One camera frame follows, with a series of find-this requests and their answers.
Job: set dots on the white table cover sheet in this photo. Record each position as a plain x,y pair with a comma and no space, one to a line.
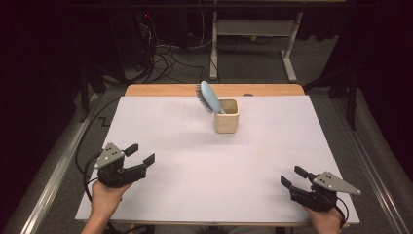
195,162

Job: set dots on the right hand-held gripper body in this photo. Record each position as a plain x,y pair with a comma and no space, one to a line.
319,200

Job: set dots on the black metal stand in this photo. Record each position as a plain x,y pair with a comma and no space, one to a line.
85,94
352,97

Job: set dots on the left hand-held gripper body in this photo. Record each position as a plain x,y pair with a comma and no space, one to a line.
113,175

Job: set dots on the dark computer tower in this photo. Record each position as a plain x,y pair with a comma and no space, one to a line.
130,39

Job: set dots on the person's right hand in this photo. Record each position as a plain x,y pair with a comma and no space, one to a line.
326,222

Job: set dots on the beige square cup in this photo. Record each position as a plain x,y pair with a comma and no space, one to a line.
226,125

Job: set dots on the white metal desk frame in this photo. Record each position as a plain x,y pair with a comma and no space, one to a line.
253,27

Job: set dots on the light blue hairbrush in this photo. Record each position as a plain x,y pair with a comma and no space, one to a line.
209,96

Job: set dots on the aluminium floor rail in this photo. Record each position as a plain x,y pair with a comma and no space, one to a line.
60,165
373,175

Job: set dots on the person's left hand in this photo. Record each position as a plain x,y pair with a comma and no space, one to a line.
105,200

